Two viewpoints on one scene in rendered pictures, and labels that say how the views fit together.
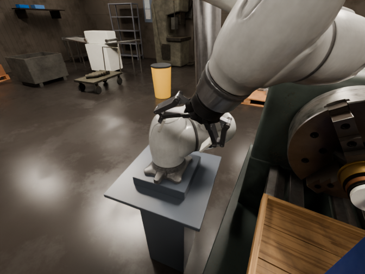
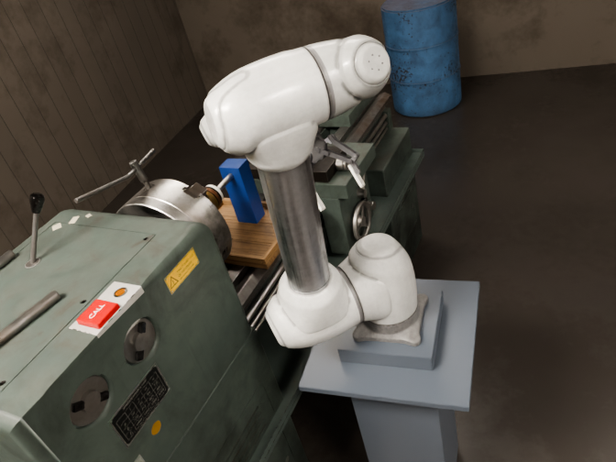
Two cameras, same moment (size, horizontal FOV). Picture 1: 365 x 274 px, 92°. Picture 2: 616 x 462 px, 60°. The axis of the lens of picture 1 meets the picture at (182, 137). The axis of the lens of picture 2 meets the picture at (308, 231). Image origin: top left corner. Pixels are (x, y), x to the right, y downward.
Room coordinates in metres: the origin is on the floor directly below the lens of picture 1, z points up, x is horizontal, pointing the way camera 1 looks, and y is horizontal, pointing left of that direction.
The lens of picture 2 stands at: (1.69, 0.01, 1.90)
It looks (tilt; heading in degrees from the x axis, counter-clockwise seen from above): 35 degrees down; 186
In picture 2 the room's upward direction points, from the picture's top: 15 degrees counter-clockwise
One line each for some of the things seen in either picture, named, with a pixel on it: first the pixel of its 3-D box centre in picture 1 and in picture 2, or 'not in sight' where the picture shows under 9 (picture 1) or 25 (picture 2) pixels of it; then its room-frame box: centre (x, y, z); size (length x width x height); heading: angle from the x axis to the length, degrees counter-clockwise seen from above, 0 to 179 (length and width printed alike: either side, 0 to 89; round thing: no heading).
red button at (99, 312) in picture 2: not in sight; (99, 314); (0.91, -0.50, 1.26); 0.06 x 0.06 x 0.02; 62
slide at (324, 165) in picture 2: not in sight; (285, 161); (-0.12, -0.18, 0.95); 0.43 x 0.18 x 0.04; 62
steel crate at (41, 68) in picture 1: (39, 68); not in sight; (4.74, 3.65, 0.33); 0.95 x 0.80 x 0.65; 160
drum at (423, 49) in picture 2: not in sight; (423, 52); (-2.40, 0.82, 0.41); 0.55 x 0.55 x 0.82
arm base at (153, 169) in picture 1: (167, 163); (391, 306); (0.62, 0.07, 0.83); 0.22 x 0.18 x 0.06; 159
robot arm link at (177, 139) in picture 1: (169, 136); (379, 275); (0.64, 0.05, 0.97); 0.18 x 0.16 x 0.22; 110
